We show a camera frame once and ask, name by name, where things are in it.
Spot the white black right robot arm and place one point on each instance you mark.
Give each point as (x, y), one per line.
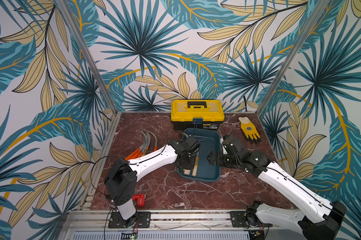
(315, 218)

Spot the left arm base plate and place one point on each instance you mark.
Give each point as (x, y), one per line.
(139, 219)

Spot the yellow black toolbox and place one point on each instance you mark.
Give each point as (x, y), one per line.
(200, 114)

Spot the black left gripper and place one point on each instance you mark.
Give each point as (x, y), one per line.
(190, 167)

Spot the yellow white work glove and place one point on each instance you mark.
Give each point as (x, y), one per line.
(249, 130)

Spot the red black clamp tool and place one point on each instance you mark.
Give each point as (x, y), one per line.
(140, 199)

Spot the teal plastic tray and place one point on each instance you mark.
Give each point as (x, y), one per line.
(209, 141)

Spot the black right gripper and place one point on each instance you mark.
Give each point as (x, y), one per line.
(214, 159)

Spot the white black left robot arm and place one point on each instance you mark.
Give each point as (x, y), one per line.
(123, 176)

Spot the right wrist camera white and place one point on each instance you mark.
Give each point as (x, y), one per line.
(225, 144)

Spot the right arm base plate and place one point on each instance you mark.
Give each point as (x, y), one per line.
(243, 219)

